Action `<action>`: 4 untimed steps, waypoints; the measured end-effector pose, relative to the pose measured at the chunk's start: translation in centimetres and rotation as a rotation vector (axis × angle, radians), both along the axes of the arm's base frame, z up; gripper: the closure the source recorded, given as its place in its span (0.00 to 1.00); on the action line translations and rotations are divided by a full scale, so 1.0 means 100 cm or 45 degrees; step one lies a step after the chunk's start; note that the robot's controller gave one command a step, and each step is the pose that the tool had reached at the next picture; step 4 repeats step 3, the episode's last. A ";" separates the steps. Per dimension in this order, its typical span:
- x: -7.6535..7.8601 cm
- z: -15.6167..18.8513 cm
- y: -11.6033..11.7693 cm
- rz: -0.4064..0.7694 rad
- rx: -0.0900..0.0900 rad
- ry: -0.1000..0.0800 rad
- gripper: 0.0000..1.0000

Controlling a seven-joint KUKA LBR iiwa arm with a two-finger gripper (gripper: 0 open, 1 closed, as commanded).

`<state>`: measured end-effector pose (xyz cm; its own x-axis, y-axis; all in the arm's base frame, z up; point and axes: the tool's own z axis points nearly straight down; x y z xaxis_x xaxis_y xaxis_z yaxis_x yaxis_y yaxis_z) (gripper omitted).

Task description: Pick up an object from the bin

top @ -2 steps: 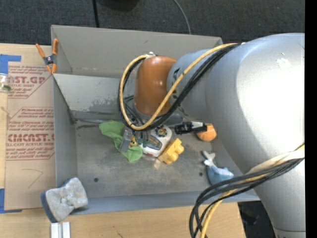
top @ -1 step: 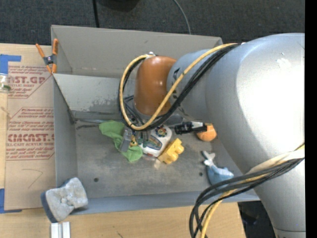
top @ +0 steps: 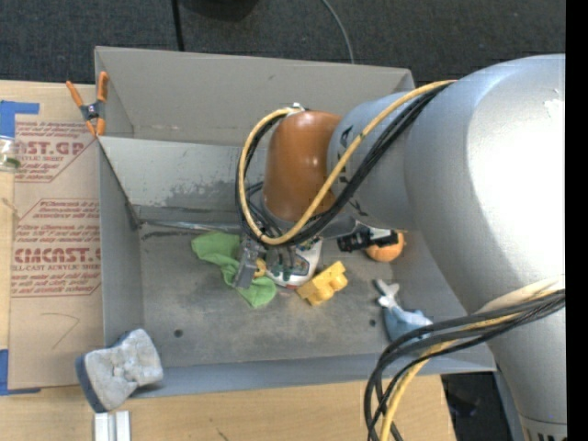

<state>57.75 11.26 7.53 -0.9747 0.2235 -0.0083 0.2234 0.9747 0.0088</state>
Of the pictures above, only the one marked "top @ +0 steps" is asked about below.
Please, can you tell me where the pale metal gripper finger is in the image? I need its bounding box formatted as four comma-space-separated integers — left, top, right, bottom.
232, 256, 257, 290

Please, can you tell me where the green cloth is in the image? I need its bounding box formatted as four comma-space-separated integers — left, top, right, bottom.
190, 231, 278, 311

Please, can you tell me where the grey metal bin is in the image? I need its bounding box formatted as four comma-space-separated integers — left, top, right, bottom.
94, 46, 498, 400

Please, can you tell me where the white printed cup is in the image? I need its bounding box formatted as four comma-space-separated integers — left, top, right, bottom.
267, 236, 325, 290

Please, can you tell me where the yellow toy block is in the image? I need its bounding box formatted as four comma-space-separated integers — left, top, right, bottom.
296, 260, 349, 307

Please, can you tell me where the orange fruit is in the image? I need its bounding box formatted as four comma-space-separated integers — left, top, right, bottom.
365, 231, 407, 264

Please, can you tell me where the grey and blue sponge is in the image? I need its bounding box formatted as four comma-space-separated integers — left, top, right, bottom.
74, 327, 165, 414

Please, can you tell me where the blue and white toy shark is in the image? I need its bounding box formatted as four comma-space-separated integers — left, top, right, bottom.
372, 277, 435, 344

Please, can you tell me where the brown cardboard board red print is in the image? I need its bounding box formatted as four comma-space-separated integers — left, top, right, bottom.
0, 79, 106, 392

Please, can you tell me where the clear glass thing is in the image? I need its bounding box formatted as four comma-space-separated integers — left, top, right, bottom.
0, 134, 22, 175

